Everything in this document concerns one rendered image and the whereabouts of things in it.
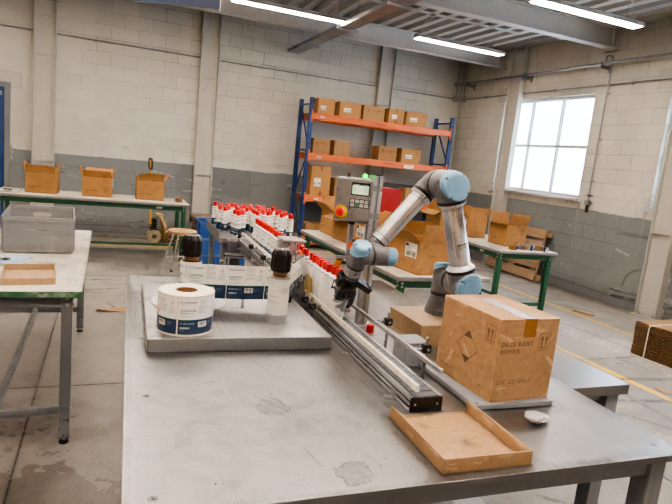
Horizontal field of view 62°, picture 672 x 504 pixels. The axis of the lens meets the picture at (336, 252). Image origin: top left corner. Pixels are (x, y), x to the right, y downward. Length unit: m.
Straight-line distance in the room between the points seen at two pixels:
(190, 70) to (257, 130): 1.44
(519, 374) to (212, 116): 8.45
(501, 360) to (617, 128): 7.07
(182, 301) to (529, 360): 1.17
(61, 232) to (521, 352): 2.85
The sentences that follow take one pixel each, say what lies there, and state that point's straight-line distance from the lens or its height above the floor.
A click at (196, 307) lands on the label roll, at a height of 0.99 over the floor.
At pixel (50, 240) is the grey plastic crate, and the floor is 0.88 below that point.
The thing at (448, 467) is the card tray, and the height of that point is 0.85.
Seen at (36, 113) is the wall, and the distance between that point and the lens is 9.76.
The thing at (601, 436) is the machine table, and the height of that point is 0.83.
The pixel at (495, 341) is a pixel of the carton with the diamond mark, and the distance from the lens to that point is 1.82.
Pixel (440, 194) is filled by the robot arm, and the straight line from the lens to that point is 2.26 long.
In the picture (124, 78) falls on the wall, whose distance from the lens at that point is 9.80.
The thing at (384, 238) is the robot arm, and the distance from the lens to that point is 2.30.
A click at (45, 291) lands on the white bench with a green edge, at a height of 0.80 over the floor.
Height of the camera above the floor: 1.55
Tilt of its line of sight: 9 degrees down
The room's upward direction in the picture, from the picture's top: 6 degrees clockwise
